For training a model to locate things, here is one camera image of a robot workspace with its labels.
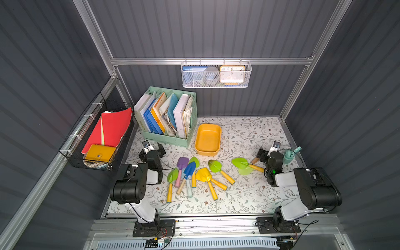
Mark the blue folders in organizer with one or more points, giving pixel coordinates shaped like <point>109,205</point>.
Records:
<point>150,120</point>

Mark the grey tape roll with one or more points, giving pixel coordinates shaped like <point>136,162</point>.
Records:
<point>211,76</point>

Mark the purple shovel pink handle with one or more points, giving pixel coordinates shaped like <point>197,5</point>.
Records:
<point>181,164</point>

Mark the blue box in basket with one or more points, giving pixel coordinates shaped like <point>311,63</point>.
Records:
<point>192,76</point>

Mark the white books in organizer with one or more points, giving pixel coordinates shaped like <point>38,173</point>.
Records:
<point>178,115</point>

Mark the teal spray bottle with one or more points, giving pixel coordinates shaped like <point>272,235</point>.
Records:
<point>289,154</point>

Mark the yellow plastic storage box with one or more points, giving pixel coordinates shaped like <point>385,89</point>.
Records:
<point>208,139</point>

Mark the red folder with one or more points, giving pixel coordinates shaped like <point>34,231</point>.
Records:
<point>110,129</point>

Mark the yellow wallet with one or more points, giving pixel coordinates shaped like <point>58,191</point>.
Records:
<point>100,153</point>

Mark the white orange alarm clock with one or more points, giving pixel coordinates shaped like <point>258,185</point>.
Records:
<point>232,74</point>

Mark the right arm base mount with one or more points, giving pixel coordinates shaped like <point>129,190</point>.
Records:
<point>271,225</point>

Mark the blue shovel wooden handle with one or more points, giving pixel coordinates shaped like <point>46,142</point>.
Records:
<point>193,165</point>

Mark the light green shovel wooden handle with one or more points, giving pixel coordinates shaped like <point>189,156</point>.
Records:
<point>248,170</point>

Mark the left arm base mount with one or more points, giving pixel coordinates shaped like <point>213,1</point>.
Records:
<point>159,228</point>

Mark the green file organizer box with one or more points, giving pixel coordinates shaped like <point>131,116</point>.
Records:
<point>163,112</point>

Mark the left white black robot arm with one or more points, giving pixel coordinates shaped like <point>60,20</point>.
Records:
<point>131,182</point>

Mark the black wire side basket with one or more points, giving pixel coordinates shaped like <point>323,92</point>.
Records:
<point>72,150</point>

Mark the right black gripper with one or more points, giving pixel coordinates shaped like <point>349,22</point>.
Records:
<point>264,155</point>

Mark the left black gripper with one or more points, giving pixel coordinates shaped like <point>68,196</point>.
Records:
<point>154,150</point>

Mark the green shovel yellow handle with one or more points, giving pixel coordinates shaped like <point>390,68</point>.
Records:
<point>216,167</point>
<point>172,176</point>
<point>242,163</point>

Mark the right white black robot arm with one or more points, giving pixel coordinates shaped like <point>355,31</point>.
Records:
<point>316,190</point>

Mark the yellow shovel long handle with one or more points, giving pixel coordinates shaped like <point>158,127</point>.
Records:
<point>200,177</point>

